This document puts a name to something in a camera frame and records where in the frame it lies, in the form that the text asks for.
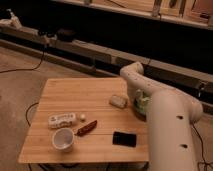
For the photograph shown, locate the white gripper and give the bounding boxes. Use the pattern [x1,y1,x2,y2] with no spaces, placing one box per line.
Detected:
[127,83,150,106]

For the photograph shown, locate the green ceramic bowl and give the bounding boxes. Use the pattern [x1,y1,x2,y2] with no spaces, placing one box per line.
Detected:
[134,100,148,120]

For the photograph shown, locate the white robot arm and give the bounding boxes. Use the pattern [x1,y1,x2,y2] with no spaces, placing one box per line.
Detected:
[120,62,203,171]

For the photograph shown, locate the white soap bar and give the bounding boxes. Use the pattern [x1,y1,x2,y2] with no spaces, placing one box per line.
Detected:
[109,95,127,109]

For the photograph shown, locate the black rectangular sponge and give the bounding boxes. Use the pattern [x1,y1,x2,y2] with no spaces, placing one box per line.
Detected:
[112,131,137,147]

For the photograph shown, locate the brown red sausage toy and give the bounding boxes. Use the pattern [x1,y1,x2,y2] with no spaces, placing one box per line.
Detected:
[76,121,97,136]

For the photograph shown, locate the wooden table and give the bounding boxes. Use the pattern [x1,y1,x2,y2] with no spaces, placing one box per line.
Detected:
[18,78,148,164]

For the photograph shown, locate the white patterned box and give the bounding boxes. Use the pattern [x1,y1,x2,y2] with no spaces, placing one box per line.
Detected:
[48,113,77,129]

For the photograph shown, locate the black device on ledge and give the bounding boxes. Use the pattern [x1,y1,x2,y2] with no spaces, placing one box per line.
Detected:
[56,29,76,42]

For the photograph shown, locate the white spray bottle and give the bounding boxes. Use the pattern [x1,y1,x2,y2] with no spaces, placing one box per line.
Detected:
[8,9,22,29]

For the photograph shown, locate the black floor cable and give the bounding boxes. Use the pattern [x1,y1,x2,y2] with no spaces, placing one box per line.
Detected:
[0,49,47,75]

